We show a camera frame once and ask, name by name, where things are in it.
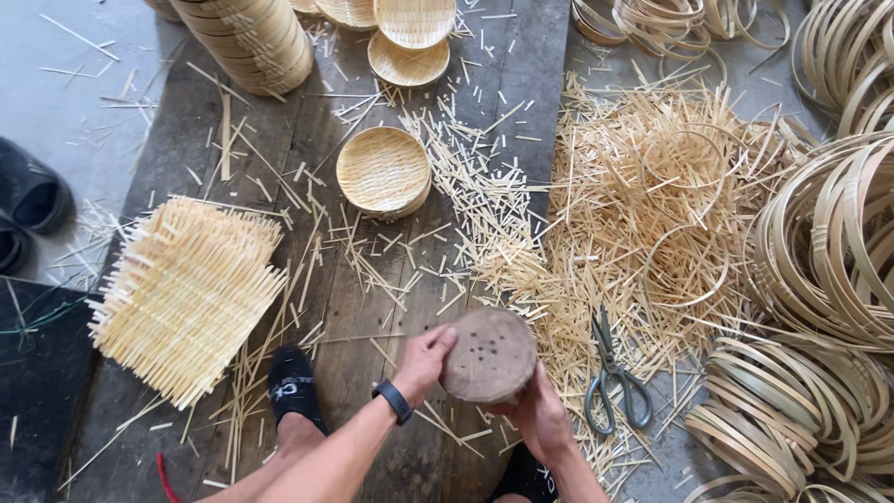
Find person's right hand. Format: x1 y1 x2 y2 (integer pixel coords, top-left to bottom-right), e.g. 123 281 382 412
487 362 578 468

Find person's left hand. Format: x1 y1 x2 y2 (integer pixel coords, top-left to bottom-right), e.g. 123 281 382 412
391 325 460 410

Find round wooden block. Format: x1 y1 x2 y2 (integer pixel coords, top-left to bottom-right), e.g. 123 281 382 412
439 308 539 405

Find black wristwatch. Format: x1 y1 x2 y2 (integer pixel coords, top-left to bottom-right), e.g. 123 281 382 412
372 378 414 427

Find person's right black shoe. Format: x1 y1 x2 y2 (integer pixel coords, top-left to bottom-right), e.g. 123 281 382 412
488 443 560 503

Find person's black shoe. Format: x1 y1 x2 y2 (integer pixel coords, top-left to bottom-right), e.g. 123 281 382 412
488 443 560 503
267 343 329 435

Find grey metal scissors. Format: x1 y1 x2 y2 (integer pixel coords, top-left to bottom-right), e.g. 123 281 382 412
584 305 655 437

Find person's left black shoe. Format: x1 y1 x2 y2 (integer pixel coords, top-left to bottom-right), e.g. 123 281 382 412
267 343 329 435

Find person's left leg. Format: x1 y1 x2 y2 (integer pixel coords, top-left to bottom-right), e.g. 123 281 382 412
194 414 329 503

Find small stack of woven trays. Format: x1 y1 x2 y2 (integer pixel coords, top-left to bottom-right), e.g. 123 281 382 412
336 126 433 222

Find heap of bamboo offcuts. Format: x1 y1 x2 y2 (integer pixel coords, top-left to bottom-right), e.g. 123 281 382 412
401 66 814 490

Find single thin bamboo hoop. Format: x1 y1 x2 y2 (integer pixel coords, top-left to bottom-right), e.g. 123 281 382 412
643 224 731 310
640 123 729 211

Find stack of woven bamboo mats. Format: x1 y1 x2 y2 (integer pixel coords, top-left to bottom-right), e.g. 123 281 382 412
87 195 289 412

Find heap of bamboo hoops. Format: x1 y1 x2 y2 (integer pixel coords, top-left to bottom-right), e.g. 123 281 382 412
791 0 894 137
571 0 792 62
683 334 894 503
745 131 894 352

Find round woven bamboo tray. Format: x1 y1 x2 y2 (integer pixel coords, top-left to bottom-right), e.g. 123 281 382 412
290 0 379 32
367 29 451 89
373 0 457 50

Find tall stack of woven trays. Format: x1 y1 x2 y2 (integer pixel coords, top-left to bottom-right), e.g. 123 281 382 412
144 0 314 97

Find black floor mat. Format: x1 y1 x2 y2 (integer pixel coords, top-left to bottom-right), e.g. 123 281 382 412
0 277 102 503

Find black rubber clog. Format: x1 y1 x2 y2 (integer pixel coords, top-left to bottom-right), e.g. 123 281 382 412
0 136 74 236
0 217 32 276

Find red cord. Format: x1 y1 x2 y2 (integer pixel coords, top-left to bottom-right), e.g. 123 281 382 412
156 451 181 503

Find green string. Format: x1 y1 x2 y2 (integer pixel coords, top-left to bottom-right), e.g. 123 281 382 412
0 297 88 338

